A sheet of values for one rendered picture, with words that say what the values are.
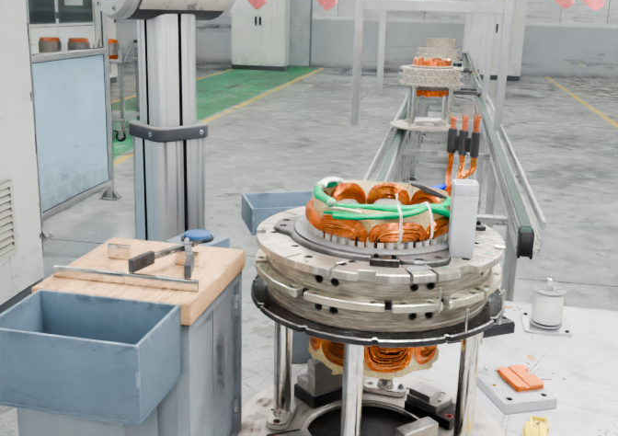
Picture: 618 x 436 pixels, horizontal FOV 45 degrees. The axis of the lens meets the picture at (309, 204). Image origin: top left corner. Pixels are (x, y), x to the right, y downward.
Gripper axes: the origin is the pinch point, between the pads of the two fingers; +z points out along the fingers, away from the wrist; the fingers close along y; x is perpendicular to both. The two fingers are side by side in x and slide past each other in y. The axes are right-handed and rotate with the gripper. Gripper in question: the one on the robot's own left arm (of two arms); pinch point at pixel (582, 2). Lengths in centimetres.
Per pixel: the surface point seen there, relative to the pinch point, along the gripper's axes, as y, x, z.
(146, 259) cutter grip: -52, 36, 14
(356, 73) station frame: 212, 217, -99
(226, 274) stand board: -43, 35, 18
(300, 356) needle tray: -14, 63, 31
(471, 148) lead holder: -13.0, 15.7, 12.8
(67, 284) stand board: -60, 41, 14
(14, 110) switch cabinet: 34, 252, -104
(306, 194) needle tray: -7, 55, 5
